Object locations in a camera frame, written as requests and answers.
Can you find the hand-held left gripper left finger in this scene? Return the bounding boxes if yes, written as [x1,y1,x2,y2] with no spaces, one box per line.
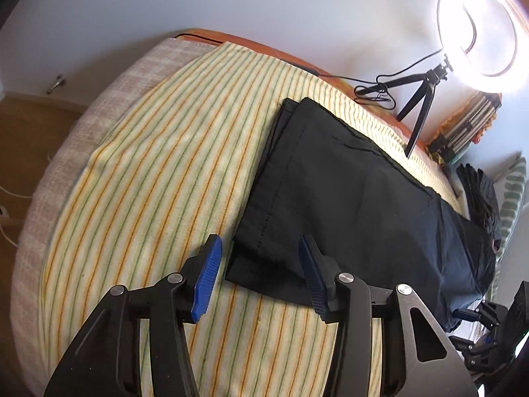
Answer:
[43,234,223,397]

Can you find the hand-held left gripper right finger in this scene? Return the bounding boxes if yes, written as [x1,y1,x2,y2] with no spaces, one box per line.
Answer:
[298,234,481,397]

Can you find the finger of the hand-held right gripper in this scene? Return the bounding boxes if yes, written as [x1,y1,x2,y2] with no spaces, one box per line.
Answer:
[452,302,510,330]
[450,335,503,371]

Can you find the black pants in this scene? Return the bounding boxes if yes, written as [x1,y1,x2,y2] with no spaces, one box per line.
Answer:
[225,97,497,332]

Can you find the black folded clothes pile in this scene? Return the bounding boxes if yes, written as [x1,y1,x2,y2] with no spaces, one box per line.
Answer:
[456,163,503,249]

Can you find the green striped cushion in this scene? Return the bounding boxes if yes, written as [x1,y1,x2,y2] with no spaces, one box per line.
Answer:
[493,156,528,262]

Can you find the yellow striped blanket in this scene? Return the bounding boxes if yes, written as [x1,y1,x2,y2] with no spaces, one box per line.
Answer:
[41,42,464,397]

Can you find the stack of books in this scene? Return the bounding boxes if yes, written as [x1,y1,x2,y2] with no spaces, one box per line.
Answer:
[427,93,503,163]

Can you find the beige checked mattress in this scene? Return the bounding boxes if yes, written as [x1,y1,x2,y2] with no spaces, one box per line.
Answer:
[10,37,226,393]

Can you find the black tripod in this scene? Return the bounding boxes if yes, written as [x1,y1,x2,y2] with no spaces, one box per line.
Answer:
[354,53,452,159]

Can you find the black cable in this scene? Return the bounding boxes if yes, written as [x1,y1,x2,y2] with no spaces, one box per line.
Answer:
[173,33,398,110]

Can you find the white cable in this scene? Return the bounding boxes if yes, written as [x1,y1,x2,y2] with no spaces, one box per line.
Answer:
[0,184,31,249]

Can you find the white ring light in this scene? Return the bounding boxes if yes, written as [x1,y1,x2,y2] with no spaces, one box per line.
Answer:
[436,0,519,95]

